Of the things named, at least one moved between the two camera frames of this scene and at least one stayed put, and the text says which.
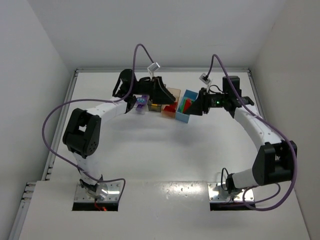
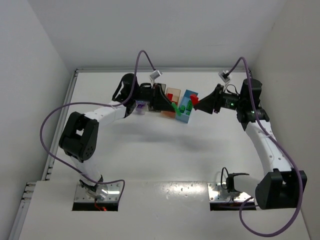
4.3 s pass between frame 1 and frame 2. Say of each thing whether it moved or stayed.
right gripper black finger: moved
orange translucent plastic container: stayed
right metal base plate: stayed
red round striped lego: moved
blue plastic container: stayed
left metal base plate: stayed
